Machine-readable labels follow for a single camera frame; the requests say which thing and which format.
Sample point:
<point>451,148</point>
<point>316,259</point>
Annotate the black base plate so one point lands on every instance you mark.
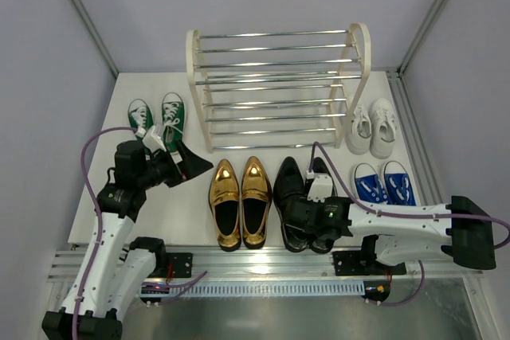
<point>173,265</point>
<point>350,263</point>

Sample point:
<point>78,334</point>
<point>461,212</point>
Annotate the right side aluminium rail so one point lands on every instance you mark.
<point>426,181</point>

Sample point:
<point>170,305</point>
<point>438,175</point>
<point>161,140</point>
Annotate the gold loafer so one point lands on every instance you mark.
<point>224,199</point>
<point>256,199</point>

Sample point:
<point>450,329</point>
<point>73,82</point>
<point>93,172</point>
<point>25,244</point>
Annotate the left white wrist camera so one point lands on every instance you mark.
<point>152,138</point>

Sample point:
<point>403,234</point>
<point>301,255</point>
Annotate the right aluminium frame post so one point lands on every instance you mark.
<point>426,26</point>

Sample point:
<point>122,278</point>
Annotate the right blue canvas sneaker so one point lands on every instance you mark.
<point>397,183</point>

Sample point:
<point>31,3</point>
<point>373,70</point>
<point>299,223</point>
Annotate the aluminium mounting rail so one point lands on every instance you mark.
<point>267,263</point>

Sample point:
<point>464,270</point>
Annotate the green canvas sneaker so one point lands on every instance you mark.
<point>174,120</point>
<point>139,115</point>

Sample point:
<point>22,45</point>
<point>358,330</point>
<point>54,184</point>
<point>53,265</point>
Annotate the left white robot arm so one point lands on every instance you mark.
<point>101,294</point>

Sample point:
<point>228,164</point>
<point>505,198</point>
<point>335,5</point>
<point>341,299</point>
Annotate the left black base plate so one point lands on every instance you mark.
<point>173,265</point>

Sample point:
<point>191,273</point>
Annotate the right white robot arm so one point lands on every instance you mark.
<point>395,234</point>

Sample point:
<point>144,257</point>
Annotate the aluminium frame post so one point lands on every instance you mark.
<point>426,26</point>
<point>93,33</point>

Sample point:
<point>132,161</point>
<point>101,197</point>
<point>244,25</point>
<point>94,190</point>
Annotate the left aluminium frame post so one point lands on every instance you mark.
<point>93,33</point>

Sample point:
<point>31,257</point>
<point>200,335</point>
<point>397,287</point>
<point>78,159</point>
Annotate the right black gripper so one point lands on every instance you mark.
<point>297,212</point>

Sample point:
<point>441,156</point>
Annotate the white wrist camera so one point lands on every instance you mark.
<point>322,187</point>
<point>152,138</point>

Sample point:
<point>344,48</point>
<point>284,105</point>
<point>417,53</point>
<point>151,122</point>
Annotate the black leather shoe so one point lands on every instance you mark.
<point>289,186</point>
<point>318,245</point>

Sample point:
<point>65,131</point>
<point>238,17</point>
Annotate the white sneaker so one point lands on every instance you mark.
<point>384,128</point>
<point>358,138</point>

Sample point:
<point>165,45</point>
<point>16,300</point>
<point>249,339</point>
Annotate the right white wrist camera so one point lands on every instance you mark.
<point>322,187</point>

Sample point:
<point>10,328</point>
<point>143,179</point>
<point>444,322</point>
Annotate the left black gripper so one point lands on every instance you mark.
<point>175,169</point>

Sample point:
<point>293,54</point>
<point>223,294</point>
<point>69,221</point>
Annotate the white shoe rack chrome bars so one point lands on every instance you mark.
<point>279,89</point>

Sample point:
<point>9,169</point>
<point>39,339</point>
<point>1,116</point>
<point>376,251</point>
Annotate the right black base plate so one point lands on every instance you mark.
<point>350,263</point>

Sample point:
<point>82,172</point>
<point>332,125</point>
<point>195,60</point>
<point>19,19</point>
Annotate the slotted grey cable duct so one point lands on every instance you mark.
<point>272,288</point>

